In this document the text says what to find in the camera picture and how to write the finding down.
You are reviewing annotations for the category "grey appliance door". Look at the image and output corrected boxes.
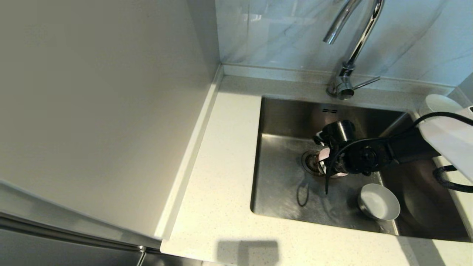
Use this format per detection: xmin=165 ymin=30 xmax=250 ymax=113
xmin=0 ymin=179 xmax=202 ymax=266

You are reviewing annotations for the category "chrome gooseneck faucet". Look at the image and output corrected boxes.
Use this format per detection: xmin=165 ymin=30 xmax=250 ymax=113
xmin=323 ymin=0 xmax=385 ymax=100

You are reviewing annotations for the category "stainless steel sink basin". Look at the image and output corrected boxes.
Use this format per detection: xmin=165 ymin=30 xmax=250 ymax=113
xmin=250 ymin=95 xmax=472 ymax=243

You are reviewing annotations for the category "white ceramic bowl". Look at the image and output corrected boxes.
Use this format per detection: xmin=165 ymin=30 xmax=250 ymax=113
xmin=419 ymin=94 xmax=467 ymax=120

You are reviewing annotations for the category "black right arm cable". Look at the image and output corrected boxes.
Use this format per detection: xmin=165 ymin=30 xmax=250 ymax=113
xmin=324 ymin=112 xmax=473 ymax=195

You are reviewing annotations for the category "grey ceramic bowl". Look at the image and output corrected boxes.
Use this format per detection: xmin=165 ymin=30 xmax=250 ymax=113
xmin=357 ymin=184 xmax=401 ymax=221

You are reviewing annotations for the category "chrome door handle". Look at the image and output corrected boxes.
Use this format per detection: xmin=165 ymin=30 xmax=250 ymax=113
xmin=136 ymin=245 xmax=148 ymax=266

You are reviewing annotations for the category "pink ceramic bowl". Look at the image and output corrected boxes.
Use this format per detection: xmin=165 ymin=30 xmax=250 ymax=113
xmin=318 ymin=147 xmax=350 ymax=178

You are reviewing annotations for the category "grey tall cabinet side panel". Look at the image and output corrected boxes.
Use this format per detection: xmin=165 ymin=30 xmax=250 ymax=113
xmin=0 ymin=0 xmax=224 ymax=241

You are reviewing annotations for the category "chrome door trim strip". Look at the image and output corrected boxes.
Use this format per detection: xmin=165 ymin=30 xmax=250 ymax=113
xmin=0 ymin=212 xmax=146 ymax=255

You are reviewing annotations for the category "round metal drain strainer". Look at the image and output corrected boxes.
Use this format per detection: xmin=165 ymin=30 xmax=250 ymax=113
xmin=301 ymin=150 xmax=326 ymax=176

